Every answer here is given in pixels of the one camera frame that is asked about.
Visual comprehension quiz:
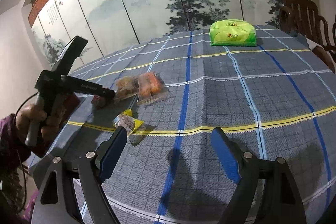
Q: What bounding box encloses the plaid blue grey tablecloth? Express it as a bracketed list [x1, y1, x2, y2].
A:
[28, 24, 336, 224]

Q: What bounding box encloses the dark wooden chair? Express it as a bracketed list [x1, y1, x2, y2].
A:
[278, 0, 335, 72]

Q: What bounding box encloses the green tissue pack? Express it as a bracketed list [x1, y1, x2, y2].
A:
[209, 19, 257, 47]

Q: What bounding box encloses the person left hand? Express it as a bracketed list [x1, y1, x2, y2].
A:
[15, 104, 65, 143]

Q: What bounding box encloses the orange twist snack packet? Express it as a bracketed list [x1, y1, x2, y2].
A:
[137, 72, 171, 105]

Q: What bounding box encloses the brown clear snack packet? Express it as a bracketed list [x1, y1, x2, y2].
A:
[114, 76, 138, 102]

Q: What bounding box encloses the yellow clear snack packet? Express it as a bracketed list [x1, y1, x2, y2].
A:
[113, 109, 143, 136]

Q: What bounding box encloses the pink snack packet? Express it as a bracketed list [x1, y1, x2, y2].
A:
[91, 95, 106, 109]

